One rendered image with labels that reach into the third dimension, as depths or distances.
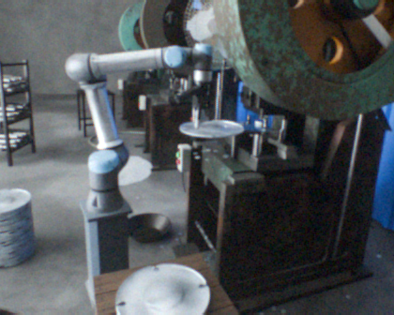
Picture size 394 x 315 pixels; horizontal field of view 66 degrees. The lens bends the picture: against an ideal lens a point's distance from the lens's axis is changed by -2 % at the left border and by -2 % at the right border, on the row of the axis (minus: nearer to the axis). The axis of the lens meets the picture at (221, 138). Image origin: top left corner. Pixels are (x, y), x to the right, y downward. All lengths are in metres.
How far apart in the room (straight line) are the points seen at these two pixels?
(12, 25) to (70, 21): 1.15
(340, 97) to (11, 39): 7.46
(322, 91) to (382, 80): 0.27
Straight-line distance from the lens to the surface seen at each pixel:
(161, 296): 1.09
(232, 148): 1.43
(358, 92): 1.18
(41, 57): 7.95
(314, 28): 1.12
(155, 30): 2.65
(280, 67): 0.96
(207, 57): 1.32
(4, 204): 1.92
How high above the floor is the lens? 1.11
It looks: 15 degrees down
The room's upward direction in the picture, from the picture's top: 4 degrees clockwise
